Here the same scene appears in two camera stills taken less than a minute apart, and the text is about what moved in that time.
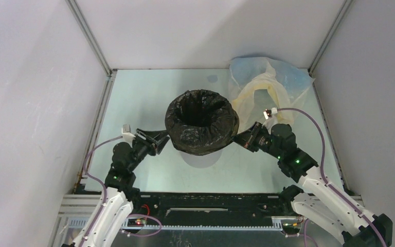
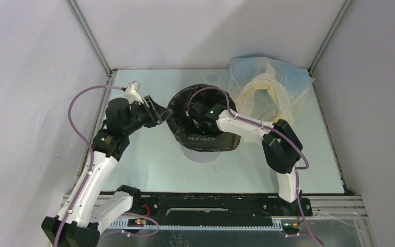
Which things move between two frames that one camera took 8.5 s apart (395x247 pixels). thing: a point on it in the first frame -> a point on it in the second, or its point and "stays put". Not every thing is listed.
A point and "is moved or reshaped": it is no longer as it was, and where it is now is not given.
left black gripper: [153, 148] -> [161, 113]
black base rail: [210, 209] stays put
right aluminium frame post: [328, 36] stays put
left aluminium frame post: [91, 37] stays put
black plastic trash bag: [200, 121] is moved or reshaped
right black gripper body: [252, 137] -> [199, 109]
